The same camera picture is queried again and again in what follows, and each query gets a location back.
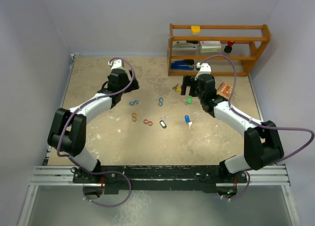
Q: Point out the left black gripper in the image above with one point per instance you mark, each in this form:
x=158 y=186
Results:
x=133 y=86

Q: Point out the wooden shelf rack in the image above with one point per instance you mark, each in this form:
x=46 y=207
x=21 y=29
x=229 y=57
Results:
x=250 y=43

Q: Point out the orange spiral notebook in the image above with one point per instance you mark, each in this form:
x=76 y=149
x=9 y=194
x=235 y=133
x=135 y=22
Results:
x=225 y=90

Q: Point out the aluminium rail frame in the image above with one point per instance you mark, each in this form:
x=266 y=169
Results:
x=54 y=200

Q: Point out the red carabiner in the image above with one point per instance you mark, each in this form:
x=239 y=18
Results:
x=145 y=121

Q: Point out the red and black stamp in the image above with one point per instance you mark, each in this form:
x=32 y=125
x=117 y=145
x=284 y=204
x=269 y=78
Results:
x=228 y=47

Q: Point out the yellow lidded jar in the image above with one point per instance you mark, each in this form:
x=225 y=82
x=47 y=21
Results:
x=195 y=30

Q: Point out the key with yellow tag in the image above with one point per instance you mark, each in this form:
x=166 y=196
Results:
x=176 y=88

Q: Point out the blue stapler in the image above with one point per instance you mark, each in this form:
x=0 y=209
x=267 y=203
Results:
x=187 y=64

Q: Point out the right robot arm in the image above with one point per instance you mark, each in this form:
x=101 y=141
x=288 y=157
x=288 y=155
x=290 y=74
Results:
x=262 y=144

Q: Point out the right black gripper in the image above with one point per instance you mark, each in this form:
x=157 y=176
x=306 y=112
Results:
x=186 y=82

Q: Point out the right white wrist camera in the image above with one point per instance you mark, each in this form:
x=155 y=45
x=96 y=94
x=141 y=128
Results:
x=203 y=68

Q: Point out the blue carabiner centre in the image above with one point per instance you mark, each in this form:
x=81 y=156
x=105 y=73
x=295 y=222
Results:
x=160 y=101

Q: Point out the grey stapler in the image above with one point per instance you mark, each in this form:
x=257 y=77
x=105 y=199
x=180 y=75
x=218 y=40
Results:
x=185 y=45

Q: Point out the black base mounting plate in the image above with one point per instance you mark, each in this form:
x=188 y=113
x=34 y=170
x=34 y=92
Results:
x=203 y=178

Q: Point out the key with green tag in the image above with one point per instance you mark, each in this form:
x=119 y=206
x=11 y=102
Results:
x=187 y=101

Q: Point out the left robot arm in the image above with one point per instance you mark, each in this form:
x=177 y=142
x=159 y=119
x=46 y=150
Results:
x=68 y=130

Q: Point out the white and red box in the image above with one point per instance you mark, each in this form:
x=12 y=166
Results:
x=210 y=46

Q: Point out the key with blue tag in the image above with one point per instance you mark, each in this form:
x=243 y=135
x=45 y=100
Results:
x=188 y=121

